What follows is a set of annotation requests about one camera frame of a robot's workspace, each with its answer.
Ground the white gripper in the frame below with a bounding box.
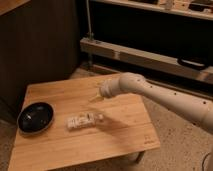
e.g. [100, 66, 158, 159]
[89, 78, 121, 102]

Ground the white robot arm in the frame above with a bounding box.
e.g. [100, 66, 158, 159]
[91, 72, 213, 135]

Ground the black ceramic bowl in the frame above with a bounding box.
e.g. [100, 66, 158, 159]
[17, 102, 54, 134]

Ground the wooden side table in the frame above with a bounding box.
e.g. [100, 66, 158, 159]
[8, 75, 160, 171]

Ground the long wooden beam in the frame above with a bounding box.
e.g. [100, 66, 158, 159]
[80, 38, 213, 84]

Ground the metal pole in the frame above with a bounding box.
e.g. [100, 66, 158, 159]
[86, 0, 93, 70]

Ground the wooden shelf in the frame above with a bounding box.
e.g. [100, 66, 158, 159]
[93, 0, 213, 21]

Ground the black handle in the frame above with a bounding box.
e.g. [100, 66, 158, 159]
[177, 58, 209, 70]

